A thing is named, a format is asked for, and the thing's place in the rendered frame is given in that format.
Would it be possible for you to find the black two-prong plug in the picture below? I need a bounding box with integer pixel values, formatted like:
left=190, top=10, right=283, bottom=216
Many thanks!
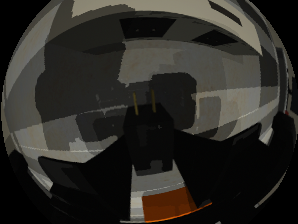
left=122, top=89, right=174, bottom=176

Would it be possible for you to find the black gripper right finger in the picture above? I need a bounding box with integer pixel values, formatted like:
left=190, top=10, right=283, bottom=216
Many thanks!
left=173, top=123, right=262, bottom=208

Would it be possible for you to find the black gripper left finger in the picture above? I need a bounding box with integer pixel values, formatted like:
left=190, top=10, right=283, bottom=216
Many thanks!
left=37, top=135, right=133, bottom=221

